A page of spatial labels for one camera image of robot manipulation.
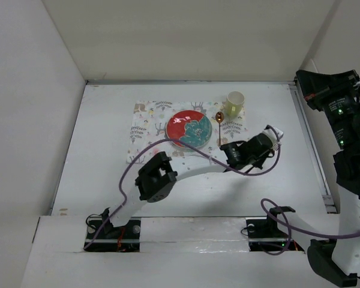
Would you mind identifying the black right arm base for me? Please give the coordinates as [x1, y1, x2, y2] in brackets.
[241, 216, 304, 255]

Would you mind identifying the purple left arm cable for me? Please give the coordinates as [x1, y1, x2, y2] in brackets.
[83, 127, 281, 251]

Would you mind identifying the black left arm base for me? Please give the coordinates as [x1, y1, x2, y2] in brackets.
[83, 209, 141, 253]

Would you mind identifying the red and teal plate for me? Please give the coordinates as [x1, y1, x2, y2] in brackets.
[166, 110, 212, 148]

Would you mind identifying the floral patterned cloth placemat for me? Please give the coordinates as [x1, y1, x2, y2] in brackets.
[127, 101, 249, 163]

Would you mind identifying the copper spoon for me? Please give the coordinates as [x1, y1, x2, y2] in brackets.
[215, 112, 224, 147]

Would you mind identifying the pale green mug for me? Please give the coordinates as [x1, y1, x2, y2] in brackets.
[224, 91, 245, 118]

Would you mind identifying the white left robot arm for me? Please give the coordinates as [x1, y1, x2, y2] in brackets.
[101, 125, 284, 238]

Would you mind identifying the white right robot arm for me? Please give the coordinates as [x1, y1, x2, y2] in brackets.
[295, 70, 360, 287]

